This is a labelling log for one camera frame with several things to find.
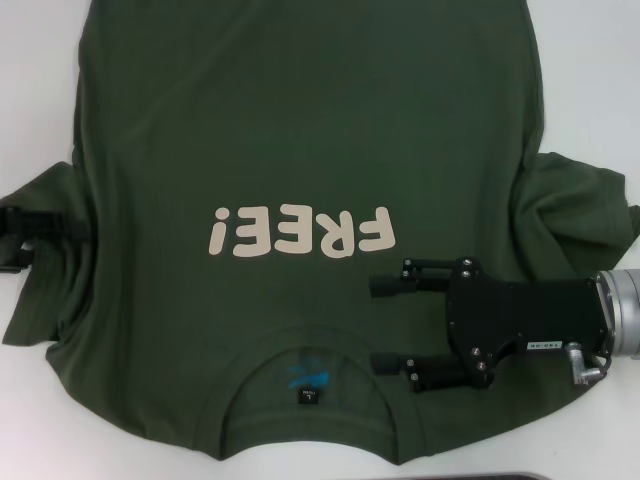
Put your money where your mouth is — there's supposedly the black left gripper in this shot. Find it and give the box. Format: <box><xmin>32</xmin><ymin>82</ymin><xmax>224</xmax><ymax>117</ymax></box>
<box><xmin>0</xmin><ymin>204</ymin><xmax>86</xmax><ymax>274</ymax></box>

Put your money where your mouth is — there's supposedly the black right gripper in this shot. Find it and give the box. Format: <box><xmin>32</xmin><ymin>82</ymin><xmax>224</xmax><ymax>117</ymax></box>
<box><xmin>368</xmin><ymin>256</ymin><xmax>610</xmax><ymax>395</ymax></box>

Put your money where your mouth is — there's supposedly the dark green FREE! t-shirt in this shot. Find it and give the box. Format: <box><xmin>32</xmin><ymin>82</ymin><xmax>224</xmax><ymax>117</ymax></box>
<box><xmin>0</xmin><ymin>0</ymin><xmax>632</xmax><ymax>455</ymax></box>

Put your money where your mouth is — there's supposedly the right gripper connector cable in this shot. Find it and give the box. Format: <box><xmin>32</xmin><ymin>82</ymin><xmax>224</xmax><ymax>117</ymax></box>
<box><xmin>564</xmin><ymin>346</ymin><xmax>614</xmax><ymax>387</ymax></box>

